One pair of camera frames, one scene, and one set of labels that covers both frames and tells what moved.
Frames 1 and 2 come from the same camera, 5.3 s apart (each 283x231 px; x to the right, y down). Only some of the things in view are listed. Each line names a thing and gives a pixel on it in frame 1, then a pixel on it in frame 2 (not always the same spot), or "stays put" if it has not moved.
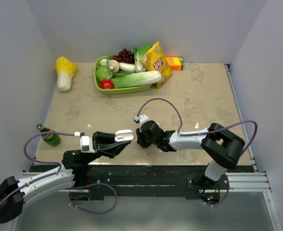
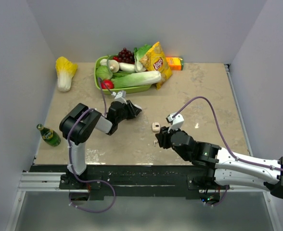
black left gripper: x=104 y=144 -> x=133 y=110
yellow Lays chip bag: x=154 y=59 stays put
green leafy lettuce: x=138 y=53 stays put
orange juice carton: x=175 y=63 stays put
